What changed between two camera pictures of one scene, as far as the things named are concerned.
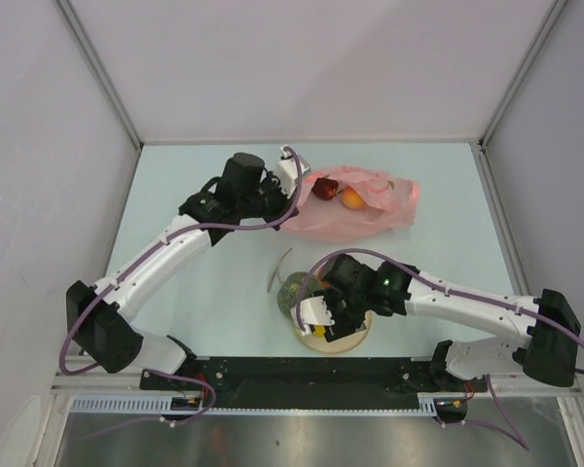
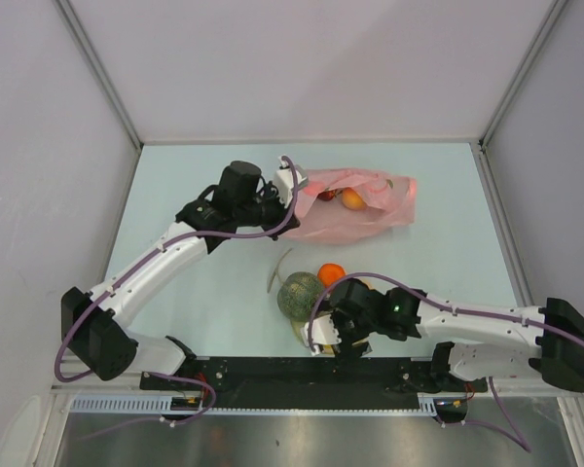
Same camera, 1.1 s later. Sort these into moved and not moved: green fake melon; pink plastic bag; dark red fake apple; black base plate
Moved: dark red fake apple
Not moved: pink plastic bag; green fake melon; black base plate
